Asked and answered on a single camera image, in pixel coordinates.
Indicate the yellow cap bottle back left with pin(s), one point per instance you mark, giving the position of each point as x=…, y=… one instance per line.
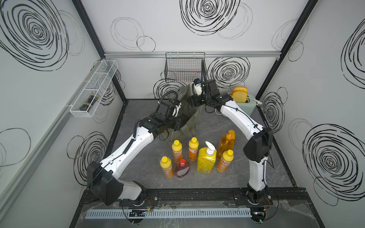
x=177, y=151

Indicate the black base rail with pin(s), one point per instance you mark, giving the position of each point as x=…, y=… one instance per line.
x=239, y=196

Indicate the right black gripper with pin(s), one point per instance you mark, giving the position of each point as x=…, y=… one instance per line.
x=193, y=99

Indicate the dark item in shelf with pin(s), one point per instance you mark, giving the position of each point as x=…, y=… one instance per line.
x=89, y=102

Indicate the toast slice back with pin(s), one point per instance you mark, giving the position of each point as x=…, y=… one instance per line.
x=241, y=88

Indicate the orange pump soap bottle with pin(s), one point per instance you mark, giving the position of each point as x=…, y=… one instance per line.
x=227, y=143

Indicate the yellow cap bottle front left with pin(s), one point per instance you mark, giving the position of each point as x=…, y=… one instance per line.
x=166, y=165

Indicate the black wire basket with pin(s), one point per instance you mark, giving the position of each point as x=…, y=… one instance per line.
x=184, y=67

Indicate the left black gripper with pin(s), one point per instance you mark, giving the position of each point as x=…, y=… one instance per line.
x=177, y=127

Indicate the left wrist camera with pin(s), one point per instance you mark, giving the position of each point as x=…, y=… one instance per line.
x=178, y=106

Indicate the green fabric shopping bag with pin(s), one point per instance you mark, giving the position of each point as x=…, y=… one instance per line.
x=189, y=117

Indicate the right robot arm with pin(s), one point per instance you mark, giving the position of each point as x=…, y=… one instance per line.
x=260, y=138

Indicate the white slotted cable duct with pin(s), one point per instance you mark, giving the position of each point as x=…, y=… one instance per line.
x=169, y=213

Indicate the white wire shelf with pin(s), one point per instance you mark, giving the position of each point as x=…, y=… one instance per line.
x=100, y=83

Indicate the red soap bottle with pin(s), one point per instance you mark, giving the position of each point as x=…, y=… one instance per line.
x=182, y=169

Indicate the yellow cap bottle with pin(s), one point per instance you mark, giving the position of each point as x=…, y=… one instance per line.
x=226, y=159
x=166, y=165
x=177, y=151
x=193, y=149

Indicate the toast slice front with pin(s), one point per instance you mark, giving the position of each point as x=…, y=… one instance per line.
x=240, y=95

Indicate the toast slice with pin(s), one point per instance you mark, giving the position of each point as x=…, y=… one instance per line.
x=240, y=95
x=241, y=88

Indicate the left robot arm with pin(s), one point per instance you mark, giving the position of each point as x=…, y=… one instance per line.
x=103, y=178

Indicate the mint green toaster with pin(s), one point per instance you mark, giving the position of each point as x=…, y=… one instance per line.
x=249, y=106

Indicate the yellow cap bottle back middle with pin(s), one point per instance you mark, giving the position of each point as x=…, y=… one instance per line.
x=193, y=149

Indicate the yellow pump soap bottle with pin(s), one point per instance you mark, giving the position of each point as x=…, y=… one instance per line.
x=206, y=158

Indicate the yellow cap bottle right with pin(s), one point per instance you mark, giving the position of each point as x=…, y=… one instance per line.
x=226, y=159

